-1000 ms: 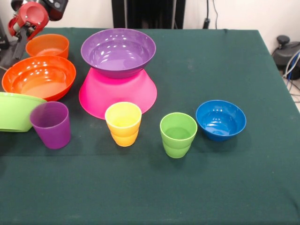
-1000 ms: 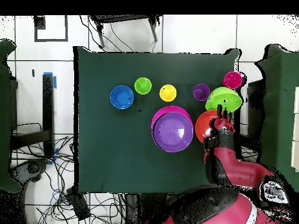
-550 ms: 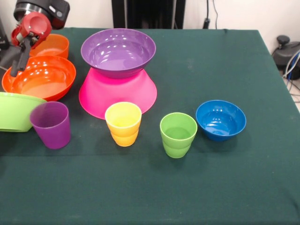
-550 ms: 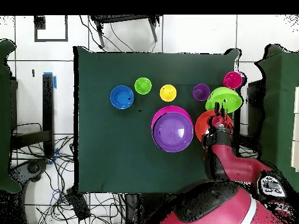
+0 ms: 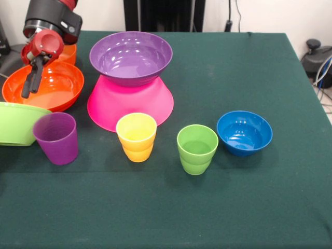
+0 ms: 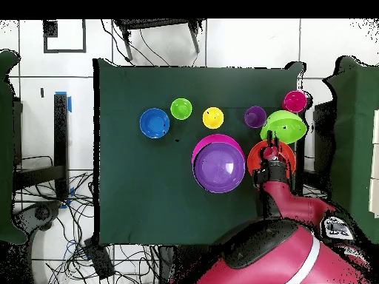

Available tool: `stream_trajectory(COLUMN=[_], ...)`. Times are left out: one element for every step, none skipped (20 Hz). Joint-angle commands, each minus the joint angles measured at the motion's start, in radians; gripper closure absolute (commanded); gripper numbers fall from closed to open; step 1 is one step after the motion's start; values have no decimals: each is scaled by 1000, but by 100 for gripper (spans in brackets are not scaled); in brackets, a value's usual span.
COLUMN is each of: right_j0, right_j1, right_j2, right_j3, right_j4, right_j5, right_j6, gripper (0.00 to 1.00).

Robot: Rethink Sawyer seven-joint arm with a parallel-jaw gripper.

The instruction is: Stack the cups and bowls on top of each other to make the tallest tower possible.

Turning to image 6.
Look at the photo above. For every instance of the green bowl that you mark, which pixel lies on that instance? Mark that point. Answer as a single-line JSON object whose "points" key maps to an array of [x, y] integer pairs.
{"points": [[288, 130]]}

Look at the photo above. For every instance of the large orange bowl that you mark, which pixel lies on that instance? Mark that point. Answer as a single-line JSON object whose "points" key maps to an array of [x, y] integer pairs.
{"points": [[254, 159]]}

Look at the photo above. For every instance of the purple bowl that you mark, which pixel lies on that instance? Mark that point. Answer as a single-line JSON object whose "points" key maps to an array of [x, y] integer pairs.
{"points": [[219, 168]]}

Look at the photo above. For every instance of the large pink bowl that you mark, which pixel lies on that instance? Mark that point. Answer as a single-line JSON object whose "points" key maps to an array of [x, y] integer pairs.
{"points": [[213, 138]]}

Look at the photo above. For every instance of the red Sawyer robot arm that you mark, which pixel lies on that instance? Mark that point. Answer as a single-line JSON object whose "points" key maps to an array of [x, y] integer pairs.
{"points": [[281, 251]]}

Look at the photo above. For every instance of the purple cup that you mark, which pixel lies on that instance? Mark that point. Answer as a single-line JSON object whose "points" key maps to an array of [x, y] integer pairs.
{"points": [[254, 117]]}

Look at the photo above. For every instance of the pink cup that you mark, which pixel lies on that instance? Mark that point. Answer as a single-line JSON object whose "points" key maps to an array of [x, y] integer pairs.
{"points": [[294, 101]]}

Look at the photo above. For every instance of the yellow cup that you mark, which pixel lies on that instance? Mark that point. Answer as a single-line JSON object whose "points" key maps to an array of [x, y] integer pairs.
{"points": [[213, 118]]}

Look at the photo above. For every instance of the green cloth side table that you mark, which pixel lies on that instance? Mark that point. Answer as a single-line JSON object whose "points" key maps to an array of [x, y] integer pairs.
{"points": [[355, 148], [6, 148]]}

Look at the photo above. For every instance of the green cup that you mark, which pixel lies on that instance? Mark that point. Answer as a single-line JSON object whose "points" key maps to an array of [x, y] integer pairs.
{"points": [[181, 109]]}

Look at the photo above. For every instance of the dark green tablecloth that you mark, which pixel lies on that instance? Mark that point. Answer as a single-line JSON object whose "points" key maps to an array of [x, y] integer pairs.
{"points": [[177, 82]]}

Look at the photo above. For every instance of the blue bowl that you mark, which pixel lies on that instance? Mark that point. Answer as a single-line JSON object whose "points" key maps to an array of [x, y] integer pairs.
{"points": [[154, 123]]}

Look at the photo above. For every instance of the black stool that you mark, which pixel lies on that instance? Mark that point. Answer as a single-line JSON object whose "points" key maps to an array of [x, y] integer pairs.
{"points": [[154, 23]]}

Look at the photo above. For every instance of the black power box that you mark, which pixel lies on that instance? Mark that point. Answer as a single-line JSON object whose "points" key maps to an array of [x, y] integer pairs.
{"points": [[99, 260]]}

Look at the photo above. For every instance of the blue tape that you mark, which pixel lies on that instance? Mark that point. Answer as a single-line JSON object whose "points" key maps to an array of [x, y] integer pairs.
{"points": [[69, 103]]}

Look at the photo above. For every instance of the black metal post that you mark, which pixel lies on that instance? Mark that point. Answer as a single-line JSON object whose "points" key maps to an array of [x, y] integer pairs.
{"points": [[300, 165]]}

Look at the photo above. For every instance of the black metal frame beam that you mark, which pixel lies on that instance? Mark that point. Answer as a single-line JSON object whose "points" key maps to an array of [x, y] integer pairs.
{"points": [[60, 133]]}

